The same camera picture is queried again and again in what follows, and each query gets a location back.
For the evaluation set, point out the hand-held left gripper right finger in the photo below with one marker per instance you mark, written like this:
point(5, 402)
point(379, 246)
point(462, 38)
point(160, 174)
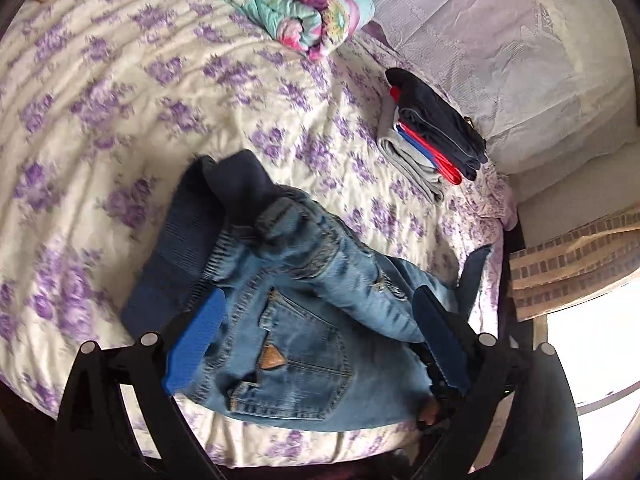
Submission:
point(440, 340)

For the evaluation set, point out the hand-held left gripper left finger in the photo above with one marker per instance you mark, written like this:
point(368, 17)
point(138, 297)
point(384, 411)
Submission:
point(195, 345)

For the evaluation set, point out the blue denim pants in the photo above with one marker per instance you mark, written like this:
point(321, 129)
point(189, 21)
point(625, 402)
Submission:
point(300, 335)

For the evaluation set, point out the brick pattern curtain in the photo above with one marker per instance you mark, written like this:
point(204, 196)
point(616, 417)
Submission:
point(575, 260)

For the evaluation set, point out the bright window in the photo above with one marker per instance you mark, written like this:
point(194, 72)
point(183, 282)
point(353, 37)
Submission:
point(600, 350)

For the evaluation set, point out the folded grey garment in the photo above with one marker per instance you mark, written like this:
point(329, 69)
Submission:
point(410, 165)

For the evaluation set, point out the folded red blue garment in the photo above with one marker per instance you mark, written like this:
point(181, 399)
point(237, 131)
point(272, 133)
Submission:
point(419, 142)

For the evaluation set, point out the stack of folded clothes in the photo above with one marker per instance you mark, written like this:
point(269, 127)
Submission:
point(440, 115)

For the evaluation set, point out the purple floral bedspread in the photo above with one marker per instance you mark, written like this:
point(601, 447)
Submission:
point(125, 110)

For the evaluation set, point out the white lace pillow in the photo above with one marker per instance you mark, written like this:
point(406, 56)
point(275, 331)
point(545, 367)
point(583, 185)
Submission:
point(500, 35)

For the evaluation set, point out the folded floral quilt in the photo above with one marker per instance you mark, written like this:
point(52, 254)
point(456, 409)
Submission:
point(280, 5)

